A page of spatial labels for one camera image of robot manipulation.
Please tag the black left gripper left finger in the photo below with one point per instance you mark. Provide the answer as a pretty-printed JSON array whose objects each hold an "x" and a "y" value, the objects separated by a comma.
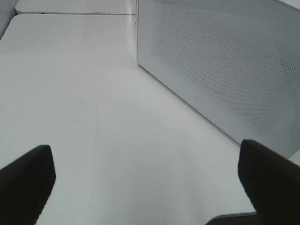
[{"x": 25, "y": 186}]

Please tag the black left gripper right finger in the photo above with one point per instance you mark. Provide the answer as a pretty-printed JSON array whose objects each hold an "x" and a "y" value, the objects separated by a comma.
[{"x": 271, "y": 182}]

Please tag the white microwave door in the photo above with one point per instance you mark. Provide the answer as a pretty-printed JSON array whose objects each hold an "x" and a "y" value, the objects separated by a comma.
[{"x": 235, "y": 61}]

